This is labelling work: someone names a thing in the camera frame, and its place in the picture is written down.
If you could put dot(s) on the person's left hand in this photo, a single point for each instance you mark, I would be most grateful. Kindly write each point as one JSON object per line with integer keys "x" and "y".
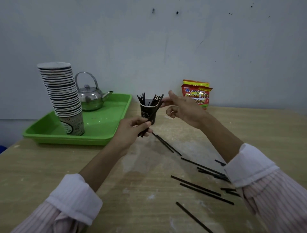
{"x": 127, "y": 134}

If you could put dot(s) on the person's right hand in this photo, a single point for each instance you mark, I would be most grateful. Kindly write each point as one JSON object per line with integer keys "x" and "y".
{"x": 189, "y": 111}

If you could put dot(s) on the person's right fingers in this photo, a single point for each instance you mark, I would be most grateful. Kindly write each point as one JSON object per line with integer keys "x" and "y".
{"x": 172, "y": 102}

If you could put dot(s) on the person's left fingers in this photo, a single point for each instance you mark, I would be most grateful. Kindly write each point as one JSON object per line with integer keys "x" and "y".
{"x": 142, "y": 123}

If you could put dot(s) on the black drinking straw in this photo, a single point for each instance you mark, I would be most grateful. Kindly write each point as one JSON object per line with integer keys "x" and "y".
{"x": 154, "y": 110}

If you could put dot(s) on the person's left forearm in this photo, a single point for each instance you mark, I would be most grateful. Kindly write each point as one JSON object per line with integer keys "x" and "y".
{"x": 96, "y": 168}

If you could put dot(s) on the person's right forearm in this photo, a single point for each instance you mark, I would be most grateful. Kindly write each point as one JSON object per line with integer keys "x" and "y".
{"x": 239, "y": 158}

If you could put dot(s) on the black paper cup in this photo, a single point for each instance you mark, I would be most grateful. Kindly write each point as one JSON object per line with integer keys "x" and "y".
{"x": 145, "y": 112}

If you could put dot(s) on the bunch of black straws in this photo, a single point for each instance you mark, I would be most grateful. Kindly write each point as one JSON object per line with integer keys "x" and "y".
{"x": 143, "y": 98}

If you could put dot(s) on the red snack packet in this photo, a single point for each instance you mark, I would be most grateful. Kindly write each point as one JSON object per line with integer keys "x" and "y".
{"x": 197, "y": 96}

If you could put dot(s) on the yellow-topped snack packet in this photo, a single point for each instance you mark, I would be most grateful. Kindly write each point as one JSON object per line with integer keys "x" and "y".
{"x": 195, "y": 83}

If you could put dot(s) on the green plastic tray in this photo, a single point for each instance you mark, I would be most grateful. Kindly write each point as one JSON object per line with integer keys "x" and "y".
{"x": 103, "y": 120}

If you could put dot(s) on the steel kettle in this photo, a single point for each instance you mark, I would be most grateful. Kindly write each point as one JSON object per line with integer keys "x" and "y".
{"x": 91, "y": 98}

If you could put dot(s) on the scatter of black straws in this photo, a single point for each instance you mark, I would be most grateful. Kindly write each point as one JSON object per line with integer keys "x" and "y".
{"x": 195, "y": 186}

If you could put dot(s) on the stack of paper cups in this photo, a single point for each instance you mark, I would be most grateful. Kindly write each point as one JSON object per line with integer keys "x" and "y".
{"x": 63, "y": 96}

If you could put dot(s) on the blue object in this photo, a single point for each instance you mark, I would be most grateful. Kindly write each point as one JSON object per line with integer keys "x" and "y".
{"x": 2, "y": 149}

